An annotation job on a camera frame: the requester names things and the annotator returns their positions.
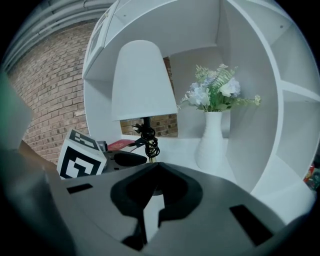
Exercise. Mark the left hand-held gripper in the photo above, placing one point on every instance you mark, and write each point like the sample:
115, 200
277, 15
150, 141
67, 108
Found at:
80, 160

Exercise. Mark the white shade brass table lamp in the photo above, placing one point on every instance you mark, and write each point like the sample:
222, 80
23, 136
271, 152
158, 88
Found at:
142, 80

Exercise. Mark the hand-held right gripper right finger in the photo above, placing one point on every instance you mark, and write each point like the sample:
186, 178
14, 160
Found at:
212, 220

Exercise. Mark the red gold-printed book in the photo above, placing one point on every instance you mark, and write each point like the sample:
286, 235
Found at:
120, 145

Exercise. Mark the white ceramic vase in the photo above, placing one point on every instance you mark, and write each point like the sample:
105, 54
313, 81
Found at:
211, 147

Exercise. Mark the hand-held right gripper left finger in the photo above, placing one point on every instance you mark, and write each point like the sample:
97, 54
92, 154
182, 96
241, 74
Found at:
100, 212

